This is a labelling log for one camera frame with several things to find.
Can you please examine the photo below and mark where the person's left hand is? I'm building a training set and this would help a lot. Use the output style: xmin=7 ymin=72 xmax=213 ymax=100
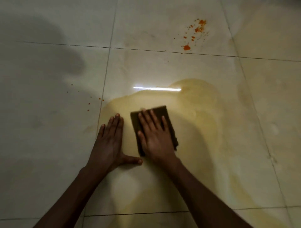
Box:
xmin=86 ymin=113 xmax=143 ymax=175

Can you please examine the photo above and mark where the person's right hand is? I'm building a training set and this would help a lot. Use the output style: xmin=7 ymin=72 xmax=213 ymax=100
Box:
xmin=137 ymin=109 xmax=180 ymax=165

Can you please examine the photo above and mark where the brown-green scrub pad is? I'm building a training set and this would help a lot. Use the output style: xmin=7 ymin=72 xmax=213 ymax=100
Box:
xmin=130 ymin=105 xmax=179 ymax=157

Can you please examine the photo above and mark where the person's left forearm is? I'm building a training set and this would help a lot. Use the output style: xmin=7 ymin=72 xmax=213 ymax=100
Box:
xmin=33 ymin=165 xmax=110 ymax=228

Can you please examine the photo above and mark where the person's right forearm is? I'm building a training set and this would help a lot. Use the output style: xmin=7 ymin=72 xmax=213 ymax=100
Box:
xmin=163 ymin=158 xmax=253 ymax=228

